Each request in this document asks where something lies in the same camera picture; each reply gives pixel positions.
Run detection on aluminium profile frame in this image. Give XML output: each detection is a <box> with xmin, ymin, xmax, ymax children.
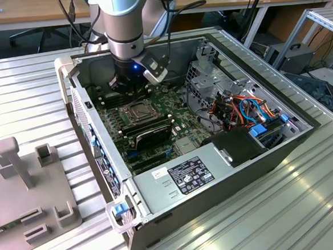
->
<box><xmin>270</xmin><ymin>6</ymin><xmax>333</xmax><ymax>70</ymax></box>

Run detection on black office chair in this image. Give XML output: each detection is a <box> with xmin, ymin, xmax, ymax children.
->
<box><xmin>7</xmin><ymin>24</ymin><xmax>78</xmax><ymax>55</ymax></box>

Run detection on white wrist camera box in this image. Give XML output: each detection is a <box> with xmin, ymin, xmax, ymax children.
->
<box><xmin>131</xmin><ymin>50</ymin><xmax>170</xmax><ymax>86</ymax></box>

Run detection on dark teal bin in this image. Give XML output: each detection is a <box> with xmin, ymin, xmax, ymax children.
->
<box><xmin>284</xmin><ymin>68</ymin><xmax>333</xmax><ymax>120</ymax></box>

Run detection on grey open PC case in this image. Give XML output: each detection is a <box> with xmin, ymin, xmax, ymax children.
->
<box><xmin>52</xmin><ymin>27</ymin><xmax>330</xmax><ymax>250</ymax></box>

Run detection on black expansion card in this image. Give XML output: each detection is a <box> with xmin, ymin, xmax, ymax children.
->
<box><xmin>133</xmin><ymin>123</ymin><xmax>174</xmax><ymax>150</ymax></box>

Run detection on grey parts rack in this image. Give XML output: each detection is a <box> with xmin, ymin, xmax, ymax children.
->
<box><xmin>0</xmin><ymin>132</ymin><xmax>85</xmax><ymax>250</ymax></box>

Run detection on black plastic shroud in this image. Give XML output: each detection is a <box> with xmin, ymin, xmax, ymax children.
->
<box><xmin>200</xmin><ymin>126</ymin><xmax>269</xmax><ymax>171</ymax></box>

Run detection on grey hanging cable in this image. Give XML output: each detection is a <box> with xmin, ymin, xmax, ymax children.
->
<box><xmin>56</xmin><ymin>0</ymin><xmax>107</xmax><ymax>49</ymax></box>

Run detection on silver chipset heatsink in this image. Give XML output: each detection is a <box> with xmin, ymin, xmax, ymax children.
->
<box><xmin>174</xmin><ymin>137</ymin><xmax>198</xmax><ymax>156</ymax></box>

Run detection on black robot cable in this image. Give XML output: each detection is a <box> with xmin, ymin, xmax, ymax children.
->
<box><xmin>140</xmin><ymin>0</ymin><xmax>212</xmax><ymax>68</ymax></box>

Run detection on blue case latch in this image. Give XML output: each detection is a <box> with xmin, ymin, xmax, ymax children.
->
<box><xmin>111</xmin><ymin>202</ymin><xmax>133</xmax><ymax>219</ymax></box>

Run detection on silver CPU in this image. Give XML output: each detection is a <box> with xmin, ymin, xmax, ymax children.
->
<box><xmin>128</xmin><ymin>103</ymin><xmax>152</xmax><ymax>120</ymax></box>

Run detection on silver metal drive cage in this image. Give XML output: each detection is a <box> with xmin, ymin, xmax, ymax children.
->
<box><xmin>183</xmin><ymin>56</ymin><xmax>259</xmax><ymax>121</ymax></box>

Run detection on blue disk carrier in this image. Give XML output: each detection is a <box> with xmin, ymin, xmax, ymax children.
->
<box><xmin>248</xmin><ymin>124</ymin><xmax>268</xmax><ymax>139</ymax></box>

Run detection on black box with handle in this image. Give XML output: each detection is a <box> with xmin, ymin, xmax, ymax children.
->
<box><xmin>263</xmin><ymin>42</ymin><xmax>316</xmax><ymax>78</ymax></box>

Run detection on black tripod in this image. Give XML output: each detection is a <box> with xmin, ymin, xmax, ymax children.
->
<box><xmin>233</xmin><ymin>0</ymin><xmax>274</xmax><ymax>42</ymax></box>

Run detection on green motherboard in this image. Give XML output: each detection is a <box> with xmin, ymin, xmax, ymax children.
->
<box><xmin>91</xmin><ymin>78</ymin><xmax>216</xmax><ymax>179</ymax></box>

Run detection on silver power supply unit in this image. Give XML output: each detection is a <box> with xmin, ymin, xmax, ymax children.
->
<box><xmin>130</xmin><ymin>142</ymin><xmax>238</xmax><ymax>218</ymax></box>

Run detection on black RAM slot white clips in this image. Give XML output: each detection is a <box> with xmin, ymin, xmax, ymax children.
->
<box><xmin>100</xmin><ymin>93</ymin><xmax>127</xmax><ymax>105</ymax></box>
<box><xmin>98</xmin><ymin>91</ymin><xmax>120</xmax><ymax>101</ymax></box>

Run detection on black expansion slot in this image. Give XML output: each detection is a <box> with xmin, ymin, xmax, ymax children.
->
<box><xmin>131</xmin><ymin>158</ymin><xmax>172</xmax><ymax>174</ymax></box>
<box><xmin>127</xmin><ymin>150</ymin><xmax>170</xmax><ymax>166</ymax></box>

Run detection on orange wire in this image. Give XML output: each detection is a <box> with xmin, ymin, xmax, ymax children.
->
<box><xmin>230</xmin><ymin>92</ymin><xmax>278</xmax><ymax>121</ymax></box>

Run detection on blue wire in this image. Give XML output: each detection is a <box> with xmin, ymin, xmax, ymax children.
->
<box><xmin>238</xmin><ymin>95</ymin><xmax>267</xmax><ymax>125</ymax></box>

